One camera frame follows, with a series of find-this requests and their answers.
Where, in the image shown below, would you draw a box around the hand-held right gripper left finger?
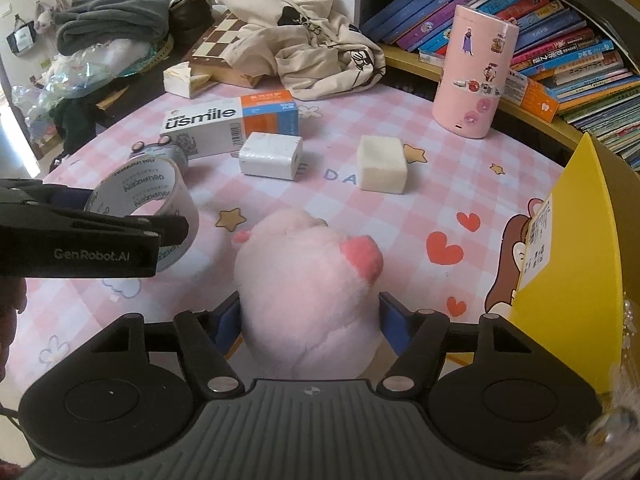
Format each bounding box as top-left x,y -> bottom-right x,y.
75,291 -> 245,398

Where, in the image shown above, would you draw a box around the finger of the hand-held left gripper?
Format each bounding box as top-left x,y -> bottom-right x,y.
0,177 -> 97,211
127,214 -> 190,262

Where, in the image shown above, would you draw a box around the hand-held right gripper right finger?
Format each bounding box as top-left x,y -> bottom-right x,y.
376,290 -> 539,397

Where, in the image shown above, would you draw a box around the clear tape roll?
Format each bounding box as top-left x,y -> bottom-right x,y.
84,156 -> 200,274

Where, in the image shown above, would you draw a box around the pink plush toy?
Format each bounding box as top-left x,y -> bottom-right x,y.
232,208 -> 386,380

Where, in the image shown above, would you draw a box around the grey toy truck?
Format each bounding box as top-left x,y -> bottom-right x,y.
131,139 -> 190,173

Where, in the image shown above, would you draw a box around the white charger plug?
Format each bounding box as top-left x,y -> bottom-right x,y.
232,131 -> 304,178

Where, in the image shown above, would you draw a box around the yellow cardboard box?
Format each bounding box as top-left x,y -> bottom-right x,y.
510,132 -> 640,396

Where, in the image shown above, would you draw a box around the dark cloth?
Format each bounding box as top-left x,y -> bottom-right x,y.
50,95 -> 112,157

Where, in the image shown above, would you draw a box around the white orange toothbrush box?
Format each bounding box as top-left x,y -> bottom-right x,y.
159,89 -> 300,162
501,67 -> 561,124

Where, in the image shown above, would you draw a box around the crinkled clear plastic bag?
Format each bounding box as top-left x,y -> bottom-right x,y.
10,35 -> 173,126

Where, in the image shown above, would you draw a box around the black white tote bag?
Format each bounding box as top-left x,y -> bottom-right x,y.
5,12 -> 39,59

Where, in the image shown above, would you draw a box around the cream torn paper box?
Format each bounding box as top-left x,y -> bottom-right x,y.
162,61 -> 213,100

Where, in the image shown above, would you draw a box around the cream foam block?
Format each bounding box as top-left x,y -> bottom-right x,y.
356,135 -> 412,195

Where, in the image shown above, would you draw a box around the grey blanket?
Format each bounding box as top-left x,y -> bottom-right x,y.
54,0 -> 171,56

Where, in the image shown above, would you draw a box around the wooden chessboard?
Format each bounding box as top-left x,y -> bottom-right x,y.
189,12 -> 268,90

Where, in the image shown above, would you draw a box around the beige cloth bag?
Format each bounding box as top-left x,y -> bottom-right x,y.
214,0 -> 387,102

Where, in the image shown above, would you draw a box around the dark brown bag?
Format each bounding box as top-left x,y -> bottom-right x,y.
169,0 -> 216,31

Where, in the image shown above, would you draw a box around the fluffy grey sleeve cuff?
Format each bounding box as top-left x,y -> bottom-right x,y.
520,360 -> 640,480

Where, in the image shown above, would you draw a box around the pink stickered cylinder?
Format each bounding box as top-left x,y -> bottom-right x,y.
432,4 -> 521,140

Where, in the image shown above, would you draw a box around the wooden bookshelf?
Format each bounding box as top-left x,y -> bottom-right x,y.
350,0 -> 640,171

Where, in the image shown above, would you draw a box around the row of colourful books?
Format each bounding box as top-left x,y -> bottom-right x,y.
360,0 -> 640,171

